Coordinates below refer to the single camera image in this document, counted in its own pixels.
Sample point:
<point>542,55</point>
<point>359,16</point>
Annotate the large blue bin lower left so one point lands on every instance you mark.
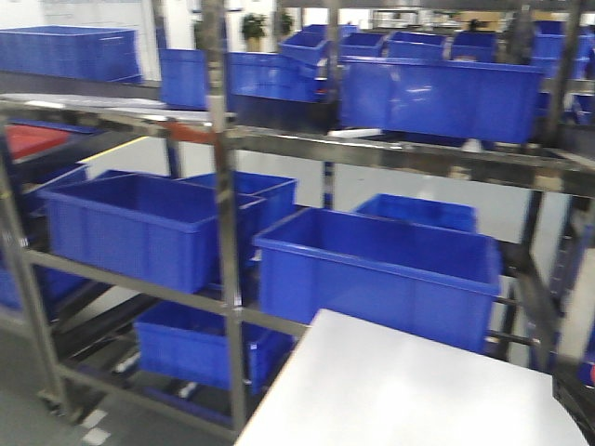
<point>437,283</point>

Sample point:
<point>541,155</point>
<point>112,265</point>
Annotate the large blue bin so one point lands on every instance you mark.
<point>448,98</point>
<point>437,283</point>

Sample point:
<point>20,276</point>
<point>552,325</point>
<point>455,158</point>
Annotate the blue bin behind lower left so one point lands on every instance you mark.
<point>453,216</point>

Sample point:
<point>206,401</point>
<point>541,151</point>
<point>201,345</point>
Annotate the large blue bin upper left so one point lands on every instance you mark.
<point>448,98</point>

